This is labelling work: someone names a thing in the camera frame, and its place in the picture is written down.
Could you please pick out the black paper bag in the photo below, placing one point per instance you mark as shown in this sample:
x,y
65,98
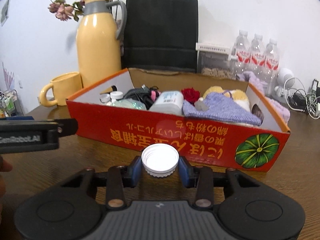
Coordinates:
x,y
160,30

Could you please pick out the purple knit cloth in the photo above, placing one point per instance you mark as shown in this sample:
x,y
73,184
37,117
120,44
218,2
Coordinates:
x,y
217,110

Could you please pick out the pink straws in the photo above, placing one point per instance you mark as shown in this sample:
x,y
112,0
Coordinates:
x,y
8,76

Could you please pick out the person's left hand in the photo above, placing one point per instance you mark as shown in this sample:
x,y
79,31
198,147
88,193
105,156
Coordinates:
x,y
5,166

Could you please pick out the pink hair clip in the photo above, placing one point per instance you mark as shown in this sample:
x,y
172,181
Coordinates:
x,y
155,93

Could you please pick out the black power adapter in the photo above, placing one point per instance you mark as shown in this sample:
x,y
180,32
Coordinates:
x,y
298,98

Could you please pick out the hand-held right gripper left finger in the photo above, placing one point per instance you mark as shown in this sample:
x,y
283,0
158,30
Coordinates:
x,y
136,171

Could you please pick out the small black device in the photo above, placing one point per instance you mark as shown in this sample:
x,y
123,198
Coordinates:
x,y
315,87

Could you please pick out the large white ribbed bottle cap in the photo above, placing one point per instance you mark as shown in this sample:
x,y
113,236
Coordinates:
x,y
160,160

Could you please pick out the red cardboard box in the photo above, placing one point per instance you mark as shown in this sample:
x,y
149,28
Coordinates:
x,y
200,140

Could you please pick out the red fabric rose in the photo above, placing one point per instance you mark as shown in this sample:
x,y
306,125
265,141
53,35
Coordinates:
x,y
190,95

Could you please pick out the white plastic bottle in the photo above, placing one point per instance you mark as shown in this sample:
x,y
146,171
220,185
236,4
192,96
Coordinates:
x,y
167,102

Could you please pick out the shiny clear plastic packet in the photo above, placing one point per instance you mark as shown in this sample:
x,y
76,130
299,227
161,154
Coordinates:
x,y
125,104

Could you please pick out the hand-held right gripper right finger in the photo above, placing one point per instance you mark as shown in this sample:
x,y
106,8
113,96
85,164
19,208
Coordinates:
x,y
183,171

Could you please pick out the clear snack container white lid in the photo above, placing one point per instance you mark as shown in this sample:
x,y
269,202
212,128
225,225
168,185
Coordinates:
x,y
212,65

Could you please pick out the yellow thermos jug grey lid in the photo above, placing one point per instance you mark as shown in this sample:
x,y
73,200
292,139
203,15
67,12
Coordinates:
x,y
97,55

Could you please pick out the yellow ceramic mug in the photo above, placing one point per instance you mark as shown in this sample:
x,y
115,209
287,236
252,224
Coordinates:
x,y
67,90

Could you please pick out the dried pink flowers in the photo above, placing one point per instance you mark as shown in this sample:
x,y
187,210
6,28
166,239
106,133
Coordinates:
x,y
63,11

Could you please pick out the white round camera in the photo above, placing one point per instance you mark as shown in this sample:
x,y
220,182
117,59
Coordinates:
x,y
285,76

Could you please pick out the wall paper notice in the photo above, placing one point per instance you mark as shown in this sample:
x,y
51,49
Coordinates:
x,y
5,11

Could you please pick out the yellow white plush toy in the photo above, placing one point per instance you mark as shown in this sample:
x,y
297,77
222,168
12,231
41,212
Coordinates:
x,y
240,97

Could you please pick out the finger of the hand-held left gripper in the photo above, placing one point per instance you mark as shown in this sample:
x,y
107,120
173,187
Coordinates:
x,y
65,127

